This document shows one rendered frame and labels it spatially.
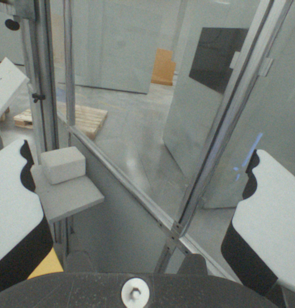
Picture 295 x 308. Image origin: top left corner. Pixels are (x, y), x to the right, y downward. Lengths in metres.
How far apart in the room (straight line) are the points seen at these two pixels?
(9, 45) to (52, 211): 7.07
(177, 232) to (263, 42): 0.52
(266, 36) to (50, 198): 0.88
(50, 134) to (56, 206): 0.42
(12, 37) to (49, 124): 6.62
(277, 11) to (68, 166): 0.85
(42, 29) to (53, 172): 0.59
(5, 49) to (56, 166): 6.97
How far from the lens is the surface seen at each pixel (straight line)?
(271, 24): 0.42
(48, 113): 1.09
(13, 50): 7.71
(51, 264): 0.51
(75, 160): 0.95
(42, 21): 1.01
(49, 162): 0.94
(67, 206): 0.89
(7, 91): 0.68
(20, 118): 3.45
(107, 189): 0.95
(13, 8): 0.92
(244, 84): 0.42
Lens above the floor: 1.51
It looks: 31 degrees down
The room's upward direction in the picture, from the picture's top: 12 degrees clockwise
